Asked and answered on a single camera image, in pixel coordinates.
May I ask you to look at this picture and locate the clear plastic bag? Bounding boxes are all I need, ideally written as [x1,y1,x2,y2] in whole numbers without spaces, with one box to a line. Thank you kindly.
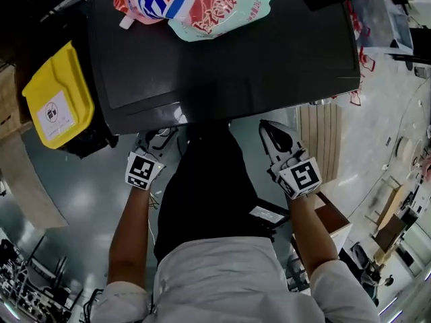
[350,0,413,52]

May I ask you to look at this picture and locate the person's right forearm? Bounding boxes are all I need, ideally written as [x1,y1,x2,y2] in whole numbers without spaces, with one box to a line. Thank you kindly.
[286,192,339,279]

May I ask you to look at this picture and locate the black device with screen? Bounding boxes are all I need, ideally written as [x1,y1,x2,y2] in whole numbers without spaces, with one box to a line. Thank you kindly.
[248,205,287,228]

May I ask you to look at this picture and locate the person's white shirt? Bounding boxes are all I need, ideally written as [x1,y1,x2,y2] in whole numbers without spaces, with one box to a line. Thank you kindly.
[90,237,381,323]

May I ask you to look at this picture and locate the wooden slatted platform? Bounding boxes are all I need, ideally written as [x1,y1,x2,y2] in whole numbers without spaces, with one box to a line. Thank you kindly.
[299,102,343,183]

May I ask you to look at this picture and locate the person's black trousers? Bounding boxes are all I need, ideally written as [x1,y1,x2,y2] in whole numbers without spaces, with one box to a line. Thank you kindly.
[153,126,287,265]

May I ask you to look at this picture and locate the small light wooden table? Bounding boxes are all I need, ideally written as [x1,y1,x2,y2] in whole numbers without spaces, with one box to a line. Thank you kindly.
[365,176,405,228]

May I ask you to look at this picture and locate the brown wooden stool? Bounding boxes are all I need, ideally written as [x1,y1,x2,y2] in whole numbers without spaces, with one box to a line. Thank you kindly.
[292,190,353,258]

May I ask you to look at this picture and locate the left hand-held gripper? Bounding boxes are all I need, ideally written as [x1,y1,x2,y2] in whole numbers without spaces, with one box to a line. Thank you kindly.
[125,127,180,192]

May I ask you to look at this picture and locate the black bin with yellow lid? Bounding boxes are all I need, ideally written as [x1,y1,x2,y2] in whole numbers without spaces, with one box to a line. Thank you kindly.
[22,40,119,157]

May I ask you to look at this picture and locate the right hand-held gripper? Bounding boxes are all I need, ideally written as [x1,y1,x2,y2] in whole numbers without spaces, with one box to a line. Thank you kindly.
[258,119,323,201]

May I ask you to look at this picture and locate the mint green detergent pouch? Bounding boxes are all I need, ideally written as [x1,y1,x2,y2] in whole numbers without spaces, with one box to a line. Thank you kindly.
[168,0,277,42]

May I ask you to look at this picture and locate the person's left forearm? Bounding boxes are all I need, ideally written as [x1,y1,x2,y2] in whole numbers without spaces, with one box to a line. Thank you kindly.
[107,185,166,287]

